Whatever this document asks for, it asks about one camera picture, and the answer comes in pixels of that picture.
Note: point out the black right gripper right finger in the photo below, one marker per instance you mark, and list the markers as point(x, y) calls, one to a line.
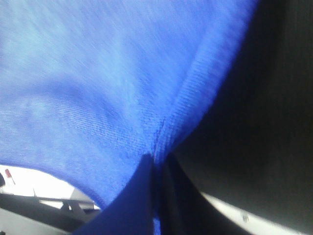
point(184, 211)

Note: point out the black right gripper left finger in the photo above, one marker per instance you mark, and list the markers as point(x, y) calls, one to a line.
point(132, 211)

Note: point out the blue microfiber towel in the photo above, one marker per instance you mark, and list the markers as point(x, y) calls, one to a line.
point(87, 87)

